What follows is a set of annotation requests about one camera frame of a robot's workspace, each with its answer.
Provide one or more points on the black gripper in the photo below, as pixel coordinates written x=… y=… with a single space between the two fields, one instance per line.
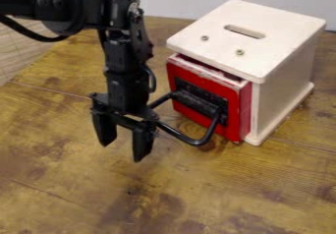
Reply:
x=121 y=107

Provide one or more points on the black metal drawer handle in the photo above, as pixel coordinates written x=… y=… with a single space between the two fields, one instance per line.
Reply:
x=196 y=102

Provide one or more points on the red drawer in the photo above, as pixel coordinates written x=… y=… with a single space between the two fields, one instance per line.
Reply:
x=209 y=88

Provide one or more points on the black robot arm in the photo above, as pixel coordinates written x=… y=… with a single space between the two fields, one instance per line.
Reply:
x=52 y=20

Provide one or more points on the white wooden drawer box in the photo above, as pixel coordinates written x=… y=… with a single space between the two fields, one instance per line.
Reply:
x=262 y=45

